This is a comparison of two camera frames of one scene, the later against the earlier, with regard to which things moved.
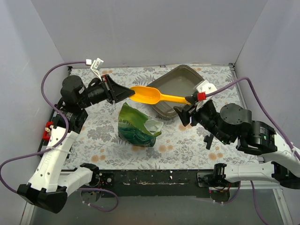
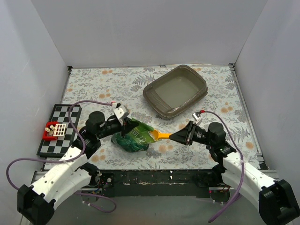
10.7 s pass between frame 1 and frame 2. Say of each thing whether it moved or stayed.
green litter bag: moved
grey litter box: stayed
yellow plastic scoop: moved
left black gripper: moved
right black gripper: moved
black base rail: stayed
